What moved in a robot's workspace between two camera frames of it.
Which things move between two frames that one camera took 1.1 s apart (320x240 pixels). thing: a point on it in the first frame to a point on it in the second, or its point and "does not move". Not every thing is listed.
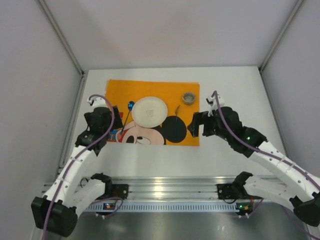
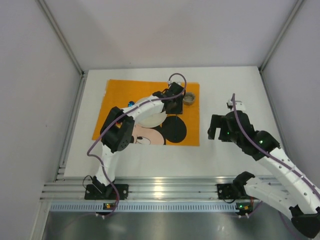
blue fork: [176, 121] does not move
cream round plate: [149, 112] does not move
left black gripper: [114, 118] to [174, 107]
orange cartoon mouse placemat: [153, 112] does not move
